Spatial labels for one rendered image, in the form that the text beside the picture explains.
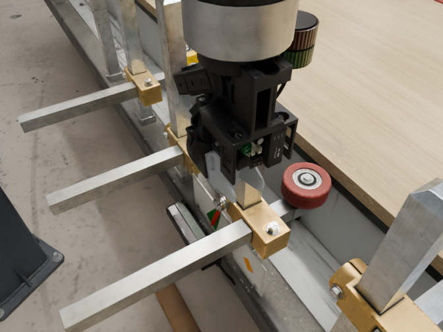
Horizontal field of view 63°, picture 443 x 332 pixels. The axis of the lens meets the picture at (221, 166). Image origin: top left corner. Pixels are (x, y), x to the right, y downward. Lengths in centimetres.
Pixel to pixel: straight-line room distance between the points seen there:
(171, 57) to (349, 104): 38
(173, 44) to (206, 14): 40
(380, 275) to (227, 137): 20
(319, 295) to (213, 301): 71
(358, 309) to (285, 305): 28
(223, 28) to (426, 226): 21
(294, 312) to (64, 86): 225
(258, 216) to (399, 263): 28
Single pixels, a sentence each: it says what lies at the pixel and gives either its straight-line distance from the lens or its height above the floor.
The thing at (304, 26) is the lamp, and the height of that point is 117.
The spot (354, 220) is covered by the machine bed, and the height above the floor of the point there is 77.
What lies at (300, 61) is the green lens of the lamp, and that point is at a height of 113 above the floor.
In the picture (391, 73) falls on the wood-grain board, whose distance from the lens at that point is 95.
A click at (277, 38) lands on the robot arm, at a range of 28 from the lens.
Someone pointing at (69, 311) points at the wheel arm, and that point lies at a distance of 57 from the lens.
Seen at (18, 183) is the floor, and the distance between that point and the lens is 207.
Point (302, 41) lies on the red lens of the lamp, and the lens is 44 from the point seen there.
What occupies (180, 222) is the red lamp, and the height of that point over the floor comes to 70.
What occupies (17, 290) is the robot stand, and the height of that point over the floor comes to 3.
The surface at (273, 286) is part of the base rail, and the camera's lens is 73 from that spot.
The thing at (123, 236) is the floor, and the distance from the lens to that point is 167.
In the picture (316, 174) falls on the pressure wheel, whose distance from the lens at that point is 63.
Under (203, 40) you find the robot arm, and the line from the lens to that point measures 28.
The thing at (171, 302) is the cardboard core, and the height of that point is 8.
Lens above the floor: 135
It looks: 46 degrees down
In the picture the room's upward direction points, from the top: straight up
